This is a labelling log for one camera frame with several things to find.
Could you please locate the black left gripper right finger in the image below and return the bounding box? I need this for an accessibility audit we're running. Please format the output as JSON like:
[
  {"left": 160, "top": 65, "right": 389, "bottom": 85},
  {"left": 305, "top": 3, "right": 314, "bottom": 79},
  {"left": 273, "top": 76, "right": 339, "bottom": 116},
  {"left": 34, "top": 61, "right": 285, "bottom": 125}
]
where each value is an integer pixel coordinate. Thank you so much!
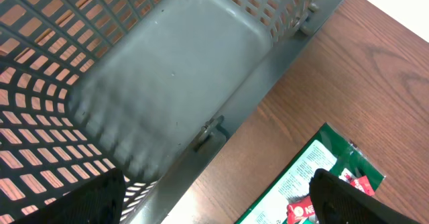
[{"left": 309, "top": 168, "right": 416, "bottom": 224}]

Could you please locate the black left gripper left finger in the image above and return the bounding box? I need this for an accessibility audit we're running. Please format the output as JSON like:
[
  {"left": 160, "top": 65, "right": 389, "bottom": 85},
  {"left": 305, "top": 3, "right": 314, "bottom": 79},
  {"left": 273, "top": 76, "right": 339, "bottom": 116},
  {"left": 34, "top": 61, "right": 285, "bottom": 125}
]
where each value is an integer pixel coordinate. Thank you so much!
[{"left": 16, "top": 168, "right": 126, "bottom": 224}]

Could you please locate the red Nescafe coffee stick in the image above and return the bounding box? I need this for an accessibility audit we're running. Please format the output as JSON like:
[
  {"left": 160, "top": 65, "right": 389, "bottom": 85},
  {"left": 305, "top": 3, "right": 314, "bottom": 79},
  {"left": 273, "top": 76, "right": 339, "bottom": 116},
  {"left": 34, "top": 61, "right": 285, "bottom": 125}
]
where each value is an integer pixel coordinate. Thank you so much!
[{"left": 286, "top": 172, "right": 379, "bottom": 223}]

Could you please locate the green white package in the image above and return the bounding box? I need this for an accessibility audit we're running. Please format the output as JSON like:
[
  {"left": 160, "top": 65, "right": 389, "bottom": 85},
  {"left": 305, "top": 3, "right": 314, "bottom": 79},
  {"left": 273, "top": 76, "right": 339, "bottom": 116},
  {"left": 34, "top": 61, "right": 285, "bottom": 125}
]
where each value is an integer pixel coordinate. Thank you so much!
[{"left": 237, "top": 123, "right": 385, "bottom": 224}]

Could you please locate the grey plastic mesh basket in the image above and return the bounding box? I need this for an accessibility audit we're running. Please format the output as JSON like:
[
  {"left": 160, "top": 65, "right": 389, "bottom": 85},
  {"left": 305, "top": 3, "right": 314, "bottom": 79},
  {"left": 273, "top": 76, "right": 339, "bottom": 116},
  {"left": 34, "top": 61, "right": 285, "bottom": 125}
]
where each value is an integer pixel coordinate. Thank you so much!
[{"left": 1, "top": 0, "right": 343, "bottom": 223}]

